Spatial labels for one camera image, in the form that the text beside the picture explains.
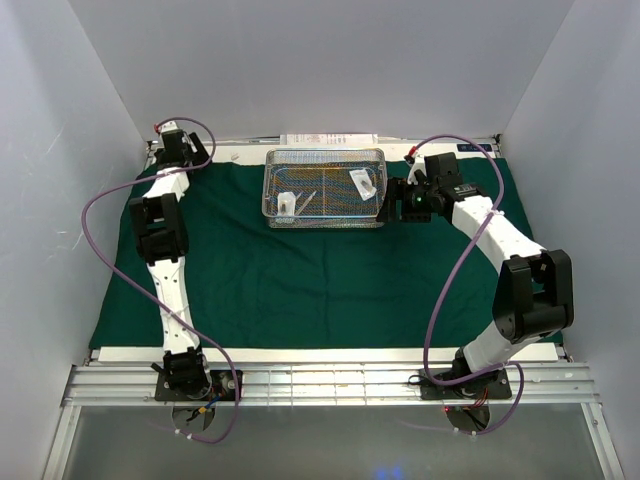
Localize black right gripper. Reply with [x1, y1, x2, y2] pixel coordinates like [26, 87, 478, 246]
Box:
[376, 177, 438, 223]

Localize clear pouch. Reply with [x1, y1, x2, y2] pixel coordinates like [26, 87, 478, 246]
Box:
[349, 169, 377, 201]
[277, 191, 297, 217]

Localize dark green surgical drape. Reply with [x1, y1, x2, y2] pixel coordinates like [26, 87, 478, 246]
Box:
[88, 155, 564, 351]

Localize metal wire mesh tray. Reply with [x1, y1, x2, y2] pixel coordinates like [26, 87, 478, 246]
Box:
[262, 148, 387, 229]

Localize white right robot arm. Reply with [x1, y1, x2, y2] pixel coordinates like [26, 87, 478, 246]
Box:
[376, 153, 574, 397]

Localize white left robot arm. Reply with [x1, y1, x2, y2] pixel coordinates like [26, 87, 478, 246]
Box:
[129, 120, 212, 400]

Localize silver surgical scissors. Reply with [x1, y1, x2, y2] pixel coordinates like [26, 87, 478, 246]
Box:
[295, 191, 317, 216]

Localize blue label right corner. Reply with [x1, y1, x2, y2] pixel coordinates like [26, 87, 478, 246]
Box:
[456, 143, 493, 153]

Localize white paper sheet at back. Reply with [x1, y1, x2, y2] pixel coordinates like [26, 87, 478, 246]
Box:
[280, 133, 378, 147]

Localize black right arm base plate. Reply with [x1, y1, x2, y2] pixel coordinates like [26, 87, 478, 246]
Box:
[408, 369, 512, 402]

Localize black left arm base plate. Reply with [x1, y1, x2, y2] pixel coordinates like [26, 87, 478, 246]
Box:
[154, 370, 244, 403]

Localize aluminium front frame rail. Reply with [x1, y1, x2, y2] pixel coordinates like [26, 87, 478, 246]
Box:
[63, 363, 600, 407]

